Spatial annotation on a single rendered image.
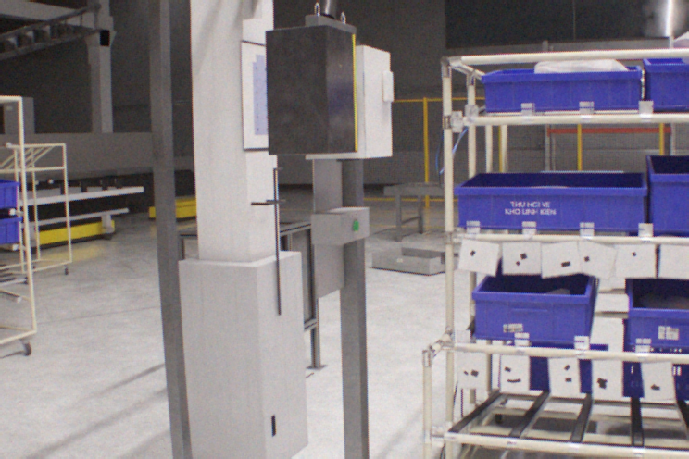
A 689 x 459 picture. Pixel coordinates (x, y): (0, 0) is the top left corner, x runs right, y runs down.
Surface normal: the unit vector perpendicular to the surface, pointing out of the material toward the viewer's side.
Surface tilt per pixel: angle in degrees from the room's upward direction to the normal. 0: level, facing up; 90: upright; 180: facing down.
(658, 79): 98
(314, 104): 90
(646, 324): 93
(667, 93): 98
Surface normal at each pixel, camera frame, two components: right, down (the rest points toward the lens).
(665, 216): -0.35, 0.18
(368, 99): 0.92, 0.02
